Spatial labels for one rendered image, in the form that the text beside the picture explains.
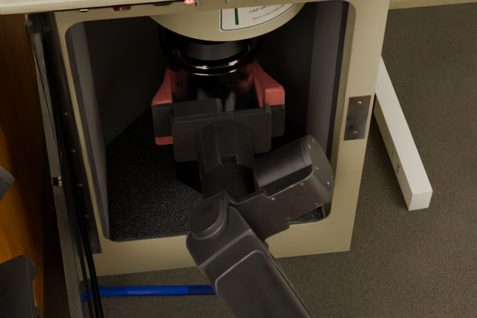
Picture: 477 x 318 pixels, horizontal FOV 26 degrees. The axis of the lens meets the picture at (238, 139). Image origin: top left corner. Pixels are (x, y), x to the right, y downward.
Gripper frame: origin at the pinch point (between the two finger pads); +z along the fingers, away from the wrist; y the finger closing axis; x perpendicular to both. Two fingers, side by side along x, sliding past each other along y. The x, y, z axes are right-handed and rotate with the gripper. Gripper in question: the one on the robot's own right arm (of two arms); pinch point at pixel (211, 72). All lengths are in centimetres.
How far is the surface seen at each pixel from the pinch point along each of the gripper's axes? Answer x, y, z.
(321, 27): -5.1, -11.8, 0.1
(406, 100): 23.6, -27.4, 12.6
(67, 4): -32.6, 11.8, -21.8
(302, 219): 16.2, -8.8, -9.5
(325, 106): 1.7, -11.6, -5.0
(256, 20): -15.4, -3.6, -8.2
